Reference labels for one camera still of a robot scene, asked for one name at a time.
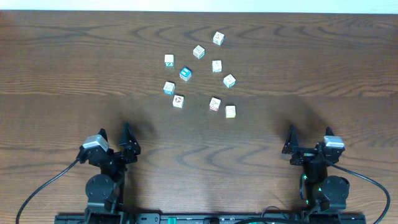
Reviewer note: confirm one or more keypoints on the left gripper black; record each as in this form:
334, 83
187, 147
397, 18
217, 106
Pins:
112, 156

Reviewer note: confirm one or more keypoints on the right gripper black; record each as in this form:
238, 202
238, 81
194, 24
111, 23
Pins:
291, 147

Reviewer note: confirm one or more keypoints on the wooden block yellow W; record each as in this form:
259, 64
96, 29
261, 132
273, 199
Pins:
230, 111

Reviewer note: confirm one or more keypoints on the wooden block green edge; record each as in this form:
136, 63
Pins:
229, 81

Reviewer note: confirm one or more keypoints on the wooden block red edge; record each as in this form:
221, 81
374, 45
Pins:
214, 104

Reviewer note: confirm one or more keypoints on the wooden block plain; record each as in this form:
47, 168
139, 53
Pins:
216, 66

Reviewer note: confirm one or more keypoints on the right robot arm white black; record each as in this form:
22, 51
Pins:
324, 194

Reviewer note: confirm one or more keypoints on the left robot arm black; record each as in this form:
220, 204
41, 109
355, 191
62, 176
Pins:
105, 191

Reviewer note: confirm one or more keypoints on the wooden block red circle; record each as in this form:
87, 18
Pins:
178, 101

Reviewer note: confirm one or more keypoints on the wooden block blue side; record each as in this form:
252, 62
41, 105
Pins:
169, 88

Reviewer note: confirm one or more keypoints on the wooden block blue I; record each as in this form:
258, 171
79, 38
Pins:
185, 74

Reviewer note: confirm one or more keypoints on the wooden block green Z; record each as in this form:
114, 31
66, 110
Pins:
169, 60

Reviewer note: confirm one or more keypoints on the wooden block teal edge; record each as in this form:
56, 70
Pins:
198, 51

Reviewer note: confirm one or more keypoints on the wooden block top right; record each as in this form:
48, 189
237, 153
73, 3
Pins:
218, 38

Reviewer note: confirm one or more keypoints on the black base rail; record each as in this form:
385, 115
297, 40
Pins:
155, 218

